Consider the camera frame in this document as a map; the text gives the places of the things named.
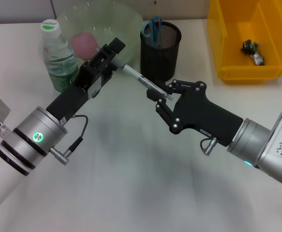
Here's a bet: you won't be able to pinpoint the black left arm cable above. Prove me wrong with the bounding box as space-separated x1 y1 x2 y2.
49 114 89 167

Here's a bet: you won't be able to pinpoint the yellow plastic bin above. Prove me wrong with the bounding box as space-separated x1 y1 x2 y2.
206 0 282 85

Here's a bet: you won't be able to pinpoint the clear green-label water bottle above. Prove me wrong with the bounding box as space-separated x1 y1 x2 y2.
40 19 80 93

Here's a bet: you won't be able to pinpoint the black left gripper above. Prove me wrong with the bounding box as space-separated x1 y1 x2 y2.
45 37 127 126

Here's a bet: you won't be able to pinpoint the translucent green fruit bowl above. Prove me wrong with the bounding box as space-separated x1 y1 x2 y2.
56 1 143 73

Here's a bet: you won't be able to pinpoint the grey clear pen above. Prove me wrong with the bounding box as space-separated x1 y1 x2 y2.
96 47 175 102

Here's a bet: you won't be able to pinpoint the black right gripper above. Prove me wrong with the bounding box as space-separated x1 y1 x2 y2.
145 79 244 147

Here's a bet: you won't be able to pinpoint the right wrist plug with cable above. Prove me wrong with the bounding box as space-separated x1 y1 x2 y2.
199 137 218 156

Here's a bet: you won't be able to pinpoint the transparent plastic ruler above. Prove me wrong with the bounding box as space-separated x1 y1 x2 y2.
148 0 161 48

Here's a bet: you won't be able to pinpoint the pink peach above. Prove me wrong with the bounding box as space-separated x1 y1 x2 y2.
70 32 99 60

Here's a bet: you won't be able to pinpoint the black mesh pen holder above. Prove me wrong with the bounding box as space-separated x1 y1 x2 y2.
140 21 182 83

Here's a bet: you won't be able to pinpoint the green plastic wrapper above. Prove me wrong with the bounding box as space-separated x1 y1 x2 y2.
240 40 265 66

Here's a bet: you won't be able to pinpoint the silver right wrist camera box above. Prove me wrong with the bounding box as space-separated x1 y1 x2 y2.
256 101 282 186

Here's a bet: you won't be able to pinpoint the blue capped scissors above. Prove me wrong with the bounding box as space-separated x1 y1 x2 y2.
142 15 163 49

